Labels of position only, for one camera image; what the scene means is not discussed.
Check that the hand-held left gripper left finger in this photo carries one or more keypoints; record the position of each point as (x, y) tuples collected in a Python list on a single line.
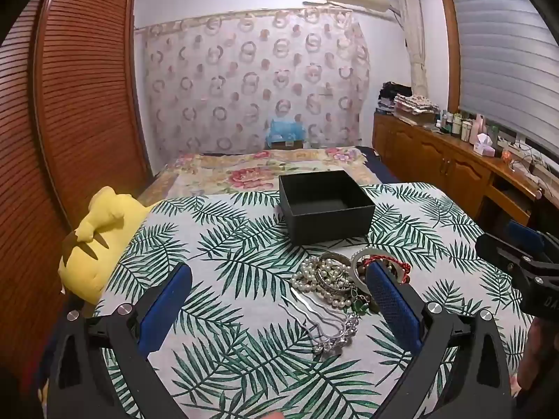
[(168, 303)]

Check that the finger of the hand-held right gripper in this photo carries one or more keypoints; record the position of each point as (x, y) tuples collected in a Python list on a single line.
[(498, 248), (524, 232)]

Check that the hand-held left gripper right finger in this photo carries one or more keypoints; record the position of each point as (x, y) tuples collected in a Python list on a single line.
[(393, 307)]

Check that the green leaf pendant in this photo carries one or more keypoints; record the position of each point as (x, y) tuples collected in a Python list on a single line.
[(360, 304)]

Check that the pale silver bangle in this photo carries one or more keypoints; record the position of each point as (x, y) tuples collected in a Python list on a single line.
[(356, 266)]

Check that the carved metal bangles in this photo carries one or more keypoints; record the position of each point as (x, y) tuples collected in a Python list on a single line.
[(334, 286)]

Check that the silver wavy hair comb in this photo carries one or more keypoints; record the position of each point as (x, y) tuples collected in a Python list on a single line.
[(336, 336)]

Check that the black square box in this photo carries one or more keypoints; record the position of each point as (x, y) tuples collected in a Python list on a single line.
[(325, 209)]

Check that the person's right forearm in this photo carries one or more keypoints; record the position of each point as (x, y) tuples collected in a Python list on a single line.
[(541, 358)]

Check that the green leaf print tablecloth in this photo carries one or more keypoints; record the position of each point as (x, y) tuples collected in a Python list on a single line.
[(244, 248)]

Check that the pink tissue box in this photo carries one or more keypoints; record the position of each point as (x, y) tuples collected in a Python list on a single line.
[(484, 145)]

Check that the yellow plush toy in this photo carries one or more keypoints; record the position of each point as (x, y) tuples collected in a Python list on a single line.
[(105, 222)]

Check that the wooden side cabinet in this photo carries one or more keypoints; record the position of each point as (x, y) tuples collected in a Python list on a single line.
[(436, 157)]

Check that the group of cosmetic bottles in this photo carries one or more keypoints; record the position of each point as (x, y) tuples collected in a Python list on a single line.
[(454, 126)]

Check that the dark blue bed sheet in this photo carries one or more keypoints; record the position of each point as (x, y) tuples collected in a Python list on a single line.
[(380, 166)]

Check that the floral bed blanket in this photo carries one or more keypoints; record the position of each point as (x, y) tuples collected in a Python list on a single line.
[(244, 172)]

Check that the pile of folded clothes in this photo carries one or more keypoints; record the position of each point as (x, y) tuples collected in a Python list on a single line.
[(408, 100)]

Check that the grey window blind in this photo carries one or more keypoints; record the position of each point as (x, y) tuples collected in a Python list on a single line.
[(506, 48)]

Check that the small cardboard box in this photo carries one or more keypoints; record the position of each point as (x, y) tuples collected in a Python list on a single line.
[(284, 144)]

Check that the wooden louvered wardrobe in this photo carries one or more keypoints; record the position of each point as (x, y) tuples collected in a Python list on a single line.
[(74, 109)]

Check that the wrapped air conditioner pipe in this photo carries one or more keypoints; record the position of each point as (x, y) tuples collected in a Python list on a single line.
[(415, 39)]

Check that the circle patterned curtain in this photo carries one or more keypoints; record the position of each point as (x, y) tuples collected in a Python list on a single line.
[(253, 83)]

